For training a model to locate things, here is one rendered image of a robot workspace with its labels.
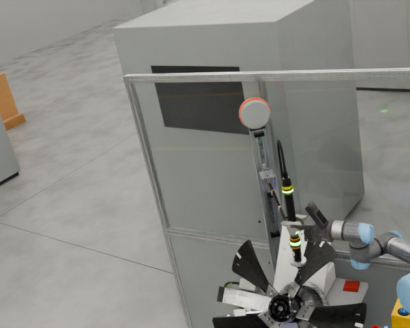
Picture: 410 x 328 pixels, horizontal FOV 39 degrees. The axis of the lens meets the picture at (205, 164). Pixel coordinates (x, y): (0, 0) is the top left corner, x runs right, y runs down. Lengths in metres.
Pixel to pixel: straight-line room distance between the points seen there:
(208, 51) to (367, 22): 4.11
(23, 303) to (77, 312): 0.60
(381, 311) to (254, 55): 1.96
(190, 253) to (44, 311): 1.83
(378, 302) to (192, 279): 1.25
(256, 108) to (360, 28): 5.53
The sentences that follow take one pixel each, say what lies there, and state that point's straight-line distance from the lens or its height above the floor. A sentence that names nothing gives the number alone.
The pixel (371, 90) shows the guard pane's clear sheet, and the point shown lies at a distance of 2.85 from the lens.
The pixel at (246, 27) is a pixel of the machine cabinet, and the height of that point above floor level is 2.02.
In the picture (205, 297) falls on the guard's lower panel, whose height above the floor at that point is 0.48.
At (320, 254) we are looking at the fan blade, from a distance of 2.67.
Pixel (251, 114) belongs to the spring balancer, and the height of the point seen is 1.89.
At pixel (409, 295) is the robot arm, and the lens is 2.05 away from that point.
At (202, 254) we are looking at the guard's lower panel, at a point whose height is 0.84.
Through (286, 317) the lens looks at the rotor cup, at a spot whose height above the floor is 1.20.
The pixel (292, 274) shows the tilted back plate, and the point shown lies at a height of 1.16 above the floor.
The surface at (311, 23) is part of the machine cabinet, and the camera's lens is 4.58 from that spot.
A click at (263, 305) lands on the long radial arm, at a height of 1.11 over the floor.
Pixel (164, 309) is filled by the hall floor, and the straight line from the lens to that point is 4.85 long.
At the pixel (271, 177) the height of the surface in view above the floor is 1.58.
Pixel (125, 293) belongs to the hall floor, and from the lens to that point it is 5.15.
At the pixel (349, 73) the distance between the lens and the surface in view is 2.84.
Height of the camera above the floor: 2.92
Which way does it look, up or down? 24 degrees down
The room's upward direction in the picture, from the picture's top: 12 degrees counter-clockwise
